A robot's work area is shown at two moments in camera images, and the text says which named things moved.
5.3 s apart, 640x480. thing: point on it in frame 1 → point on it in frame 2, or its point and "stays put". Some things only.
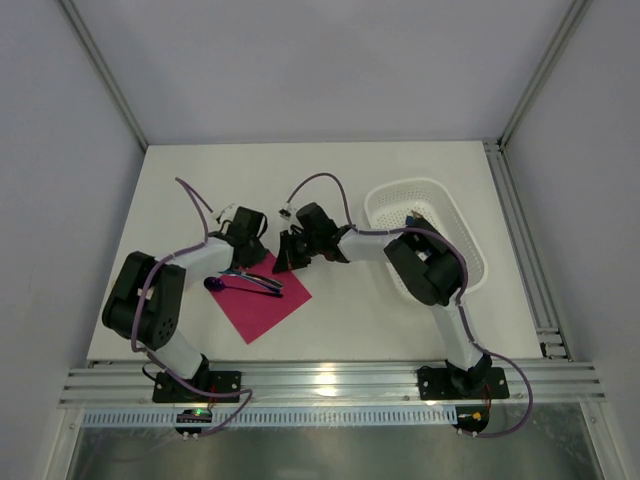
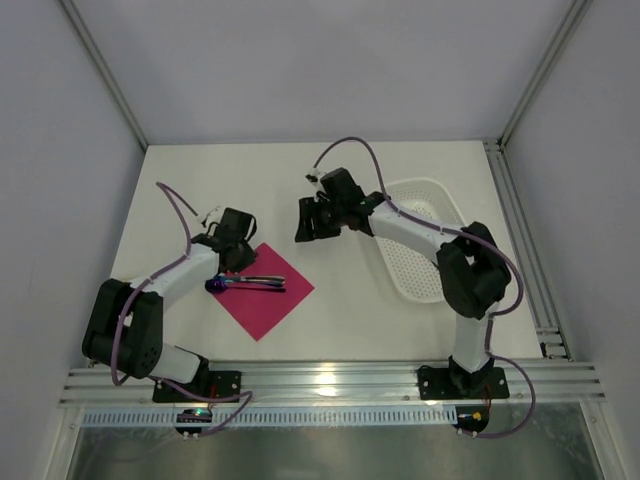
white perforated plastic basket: (389, 202) stays put
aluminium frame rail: (337, 384) stays put
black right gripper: (293, 245) → (317, 215)
